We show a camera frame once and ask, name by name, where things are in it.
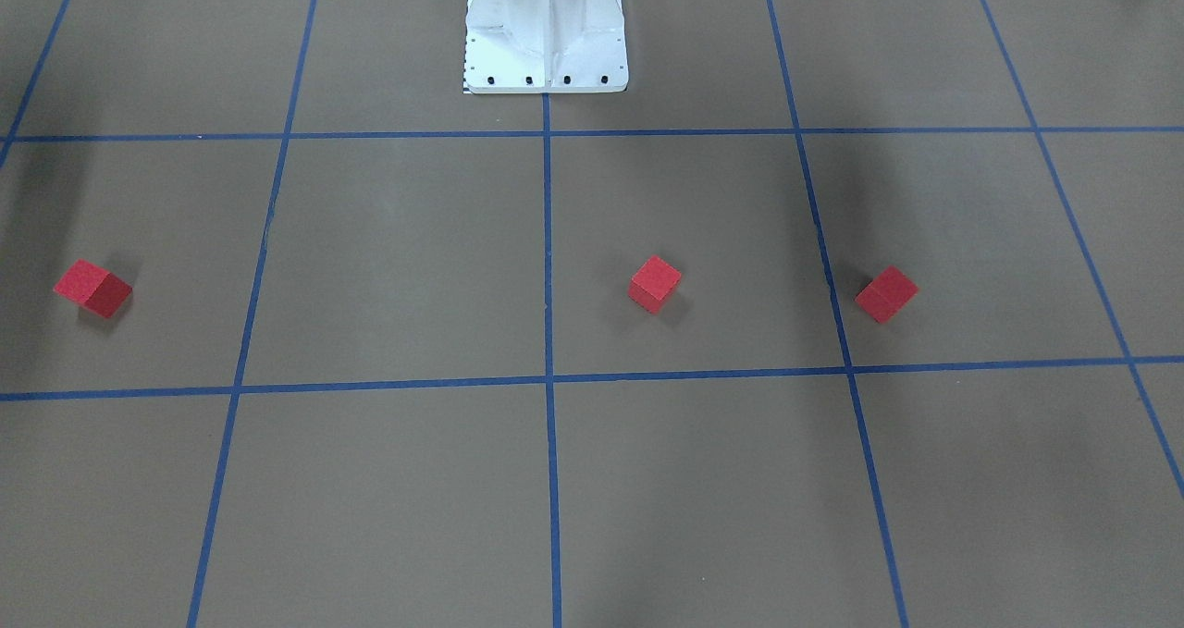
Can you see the red block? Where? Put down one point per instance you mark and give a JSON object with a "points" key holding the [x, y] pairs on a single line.
{"points": [[93, 288], [887, 294], [653, 284]]}

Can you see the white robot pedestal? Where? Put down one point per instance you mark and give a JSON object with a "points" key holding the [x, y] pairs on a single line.
{"points": [[545, 47]]}

